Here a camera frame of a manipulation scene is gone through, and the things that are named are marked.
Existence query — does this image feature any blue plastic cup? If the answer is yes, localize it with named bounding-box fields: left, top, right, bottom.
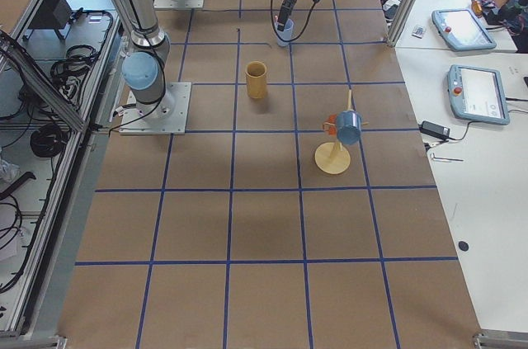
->
left=274, top=19, right=294, bottom=47

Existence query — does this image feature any bamboo holder cup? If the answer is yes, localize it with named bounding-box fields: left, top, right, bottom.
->
left=245, top=61, right=267, bottom=99

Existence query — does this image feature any red cup on stand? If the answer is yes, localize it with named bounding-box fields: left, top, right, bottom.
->
left=323, top=114, right=337, bottom=137

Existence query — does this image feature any blue cup on stand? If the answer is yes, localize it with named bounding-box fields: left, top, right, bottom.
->
left=335, top=110, right=362, bottom=145

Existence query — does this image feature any wooden cup tree stand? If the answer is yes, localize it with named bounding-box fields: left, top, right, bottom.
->
left=314, top=88, right=366, bottom=175

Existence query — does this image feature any teach pendant far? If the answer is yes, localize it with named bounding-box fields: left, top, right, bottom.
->
left=431, top=9, right=497, bottom=51

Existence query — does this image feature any teach pendant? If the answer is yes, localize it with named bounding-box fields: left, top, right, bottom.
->
left=431, top=9, right=497, bottom=51
left=446, top=64, right=510, bottom=125

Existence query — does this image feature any black power adapter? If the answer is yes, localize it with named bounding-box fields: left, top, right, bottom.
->
left=419, top=120, right=450, bottom=140

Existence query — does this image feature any teach pendant near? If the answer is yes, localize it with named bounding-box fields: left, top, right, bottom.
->
left=446, top=64, right=510, bottom=125

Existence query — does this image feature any silver allen key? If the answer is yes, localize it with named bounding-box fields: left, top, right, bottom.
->
left=430, top=153, right=463, bottom=163

